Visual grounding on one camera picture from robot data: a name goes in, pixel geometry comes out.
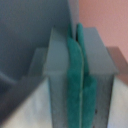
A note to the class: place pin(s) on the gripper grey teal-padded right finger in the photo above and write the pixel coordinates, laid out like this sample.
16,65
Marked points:
99,70

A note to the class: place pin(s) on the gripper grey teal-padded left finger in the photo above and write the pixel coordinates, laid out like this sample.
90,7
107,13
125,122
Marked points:
64,67

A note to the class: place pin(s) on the brown toy stove top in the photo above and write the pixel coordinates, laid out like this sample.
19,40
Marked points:
110,17

